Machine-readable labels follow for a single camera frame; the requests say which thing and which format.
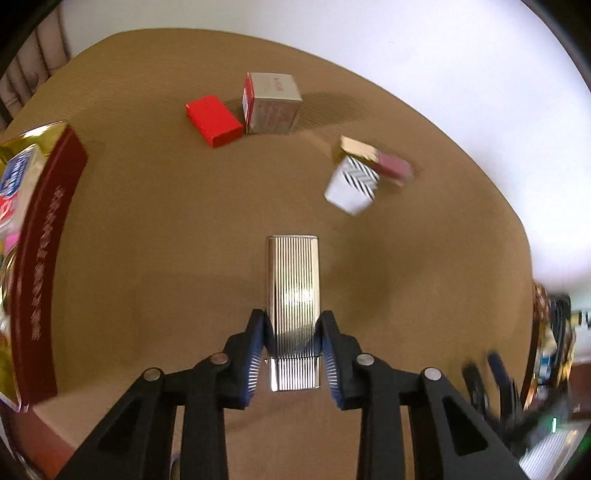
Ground gold and pink box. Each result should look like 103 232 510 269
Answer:
333 135 414 185

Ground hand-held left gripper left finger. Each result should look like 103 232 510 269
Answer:
55 308 271 480

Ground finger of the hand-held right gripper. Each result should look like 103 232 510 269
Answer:
487 351 520 416
463 362 497 421

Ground silver ribbed lighter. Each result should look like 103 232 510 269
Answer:
265 234 324 392

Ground tan table cover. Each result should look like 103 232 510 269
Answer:
0 28 536 480

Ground patterned beige curtain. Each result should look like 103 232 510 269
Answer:
0 9 72 130

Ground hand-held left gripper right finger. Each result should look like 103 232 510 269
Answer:
316 310 527 480

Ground red tin box gold inside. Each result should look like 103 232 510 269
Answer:
0 121 88 413

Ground blue and white box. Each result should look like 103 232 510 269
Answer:
0 143 47 227

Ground white striped box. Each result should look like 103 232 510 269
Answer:
324 155 380 216

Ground blurred colourful items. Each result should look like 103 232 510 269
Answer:
531 281 591 402

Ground red and silver box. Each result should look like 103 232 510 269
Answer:
242 72 303 136

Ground flat red box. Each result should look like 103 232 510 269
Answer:
185 95 244 150

